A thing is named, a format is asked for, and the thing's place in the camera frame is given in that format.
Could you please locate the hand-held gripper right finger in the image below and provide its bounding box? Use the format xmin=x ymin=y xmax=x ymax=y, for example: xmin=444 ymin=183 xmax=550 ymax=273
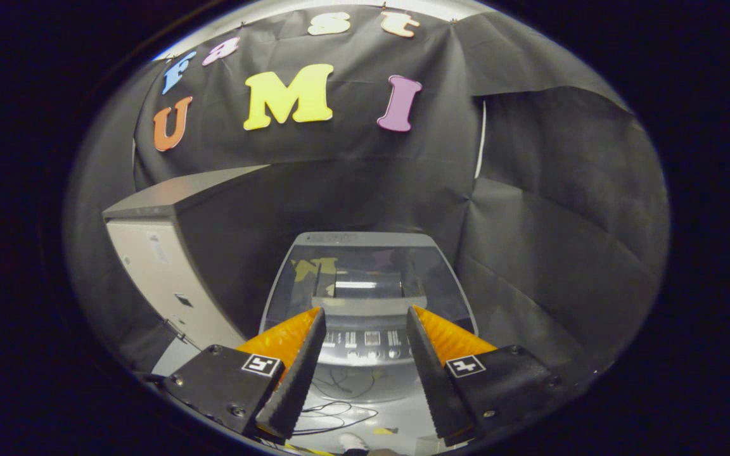
xmin=406 ymin=305 xmax=568 ymax=447

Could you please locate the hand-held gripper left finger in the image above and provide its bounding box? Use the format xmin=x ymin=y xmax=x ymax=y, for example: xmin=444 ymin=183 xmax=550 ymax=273
xmin=163 ymin=307 xmax=327 ymax=441

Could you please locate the grey washing machine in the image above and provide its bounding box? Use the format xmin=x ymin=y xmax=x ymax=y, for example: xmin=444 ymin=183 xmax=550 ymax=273
xmin=259 ymin=231 xmax=480 ymax=406

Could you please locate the transparent washing machine lid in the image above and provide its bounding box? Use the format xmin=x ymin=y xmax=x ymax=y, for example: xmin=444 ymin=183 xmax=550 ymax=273
xmin=260 ymin=231 xmax=478 ymax=336

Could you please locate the beige cabinet with dark top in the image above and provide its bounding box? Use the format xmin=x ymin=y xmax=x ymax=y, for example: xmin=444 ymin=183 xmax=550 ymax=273
xmin=102 ymin=165 xmax=271 ymax=374

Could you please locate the black floor cable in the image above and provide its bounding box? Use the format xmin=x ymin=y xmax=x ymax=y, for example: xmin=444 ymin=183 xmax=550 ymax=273
xmin=289 ymin=374 xmax=380 ymax=438

